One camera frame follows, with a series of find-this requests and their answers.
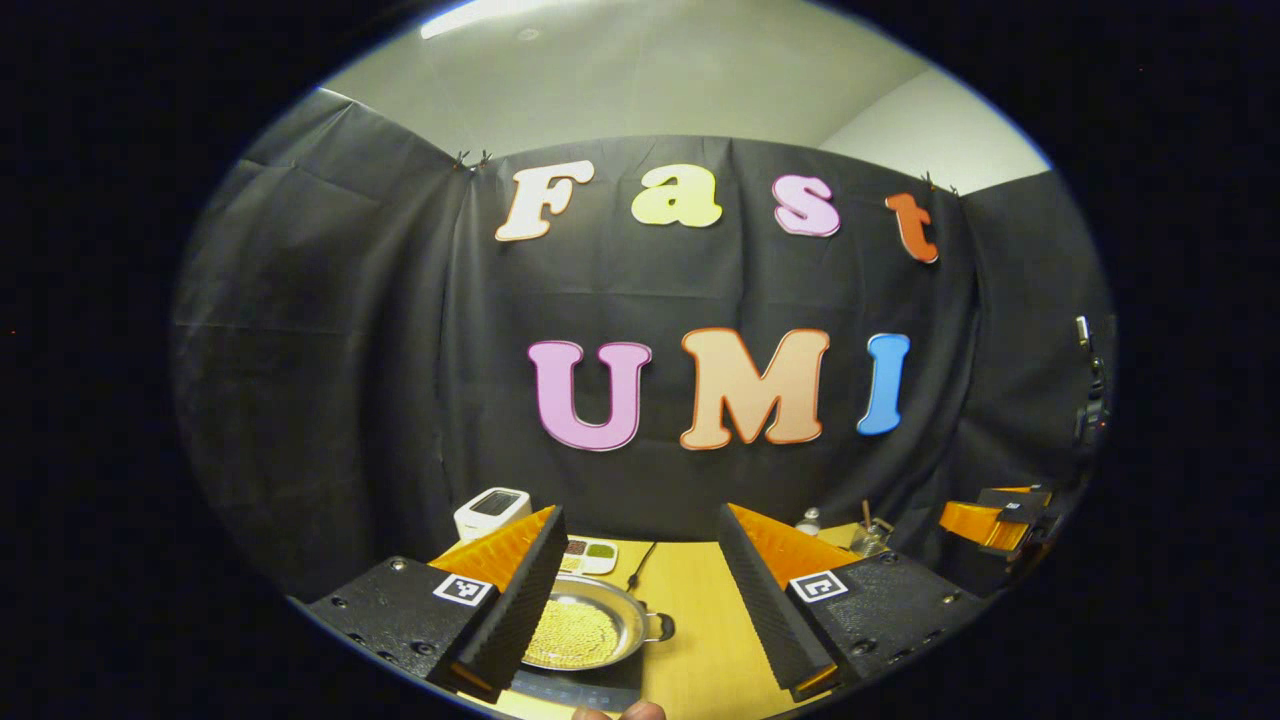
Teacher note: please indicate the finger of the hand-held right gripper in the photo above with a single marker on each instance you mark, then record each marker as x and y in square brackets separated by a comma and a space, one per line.
[975, 522]

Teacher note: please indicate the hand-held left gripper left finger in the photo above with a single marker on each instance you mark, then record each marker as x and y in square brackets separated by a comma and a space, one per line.
[520, 610]

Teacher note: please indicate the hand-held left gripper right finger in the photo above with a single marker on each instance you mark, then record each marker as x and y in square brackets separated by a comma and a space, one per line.
[765, 610]

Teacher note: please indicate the pile of yellow soybeans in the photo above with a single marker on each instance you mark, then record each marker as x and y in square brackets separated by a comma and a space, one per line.
[580, 635]

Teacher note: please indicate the black induction cooktop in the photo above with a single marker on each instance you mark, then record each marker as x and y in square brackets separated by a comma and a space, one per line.
[590, 690]

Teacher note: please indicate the stainless steel pot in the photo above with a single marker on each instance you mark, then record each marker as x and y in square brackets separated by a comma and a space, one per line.
[630, 615]

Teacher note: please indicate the white divided bean dish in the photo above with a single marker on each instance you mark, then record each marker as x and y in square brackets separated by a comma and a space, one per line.
[595, 555]

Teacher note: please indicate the clear bottle with pink label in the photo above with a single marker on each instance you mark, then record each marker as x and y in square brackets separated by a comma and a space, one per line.
[808, 522]

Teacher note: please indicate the white box appliance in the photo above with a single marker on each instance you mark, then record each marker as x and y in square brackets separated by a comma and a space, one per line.
[490, 510]

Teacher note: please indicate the black equipment stand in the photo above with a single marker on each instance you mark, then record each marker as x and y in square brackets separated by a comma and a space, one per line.
[1090, 410]

